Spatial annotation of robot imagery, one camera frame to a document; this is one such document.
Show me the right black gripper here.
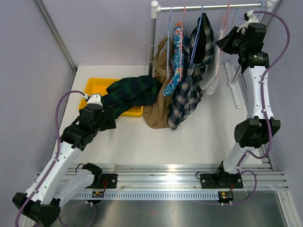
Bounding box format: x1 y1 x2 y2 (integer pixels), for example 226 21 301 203
216 26 247 55

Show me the pink wire hanger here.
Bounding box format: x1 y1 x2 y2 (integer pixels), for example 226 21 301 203
216 2 230 77
179 4 186 81

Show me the navy white plaid skirt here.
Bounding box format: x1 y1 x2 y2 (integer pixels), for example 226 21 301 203
167 12 214 130

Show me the dark green plaid skirt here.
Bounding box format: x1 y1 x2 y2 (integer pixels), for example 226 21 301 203
101 75 162 118

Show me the tan pleated skirt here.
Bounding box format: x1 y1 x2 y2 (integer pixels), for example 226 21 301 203
143 37 173 129

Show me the blue floral skirt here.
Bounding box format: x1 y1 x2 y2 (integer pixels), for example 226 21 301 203
162 21 187 97

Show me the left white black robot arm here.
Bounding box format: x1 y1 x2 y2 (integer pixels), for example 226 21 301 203
12 104 116 227

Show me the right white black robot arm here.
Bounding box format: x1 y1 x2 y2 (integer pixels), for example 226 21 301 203
201 22 281 189

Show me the yellow plastic tray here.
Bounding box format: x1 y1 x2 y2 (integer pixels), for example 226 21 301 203
84 78 143 117

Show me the metal clothes rack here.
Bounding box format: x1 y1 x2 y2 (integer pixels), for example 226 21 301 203
148 0 280 113

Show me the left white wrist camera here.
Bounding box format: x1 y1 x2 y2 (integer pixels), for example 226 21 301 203
83 94 103 110

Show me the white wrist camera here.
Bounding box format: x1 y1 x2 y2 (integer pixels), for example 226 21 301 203
237 10 258 33
83 94 103 110

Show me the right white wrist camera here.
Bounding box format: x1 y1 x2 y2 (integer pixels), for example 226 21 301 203
237 10 258 33

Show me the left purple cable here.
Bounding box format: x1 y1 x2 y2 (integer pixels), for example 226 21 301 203
14 90 98 227

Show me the purple cable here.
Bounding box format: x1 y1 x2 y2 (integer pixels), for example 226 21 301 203
14 90 98 227
236 10 291 204

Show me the aluminium mounting rail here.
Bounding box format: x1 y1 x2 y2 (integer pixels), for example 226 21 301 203
32 163 291 192

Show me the slotted cable duct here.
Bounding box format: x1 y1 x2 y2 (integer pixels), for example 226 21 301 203
73 191 219 201

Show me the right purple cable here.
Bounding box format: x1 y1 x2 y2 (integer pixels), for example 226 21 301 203
236 10 291 204

